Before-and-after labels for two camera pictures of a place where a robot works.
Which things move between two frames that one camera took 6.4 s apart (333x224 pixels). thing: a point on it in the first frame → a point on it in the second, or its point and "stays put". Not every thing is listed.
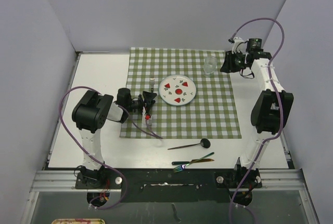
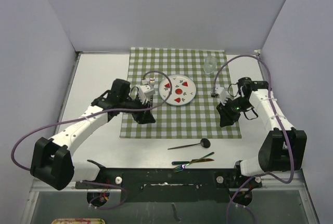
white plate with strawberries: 177,90 stays put
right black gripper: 228,66 → 227,118
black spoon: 204,143 stays put
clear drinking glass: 209,65 stays put
